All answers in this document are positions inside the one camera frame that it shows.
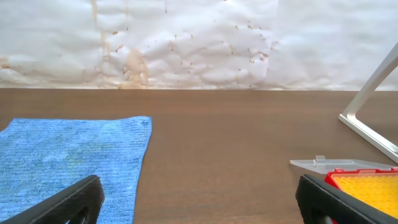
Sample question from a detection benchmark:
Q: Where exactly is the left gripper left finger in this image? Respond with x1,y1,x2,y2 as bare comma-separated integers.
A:
0,174,106,224

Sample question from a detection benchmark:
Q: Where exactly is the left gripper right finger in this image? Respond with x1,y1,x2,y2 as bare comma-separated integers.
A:
295,174,398,224

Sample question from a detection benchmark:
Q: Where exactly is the blue cloth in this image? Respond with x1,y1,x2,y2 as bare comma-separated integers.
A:
0,116,153,224

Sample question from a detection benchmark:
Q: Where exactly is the red and yellow tip box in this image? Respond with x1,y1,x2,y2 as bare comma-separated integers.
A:
290,155,398,224

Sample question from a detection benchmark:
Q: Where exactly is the white and blue stand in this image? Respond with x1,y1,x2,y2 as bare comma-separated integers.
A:
338,42,398,164

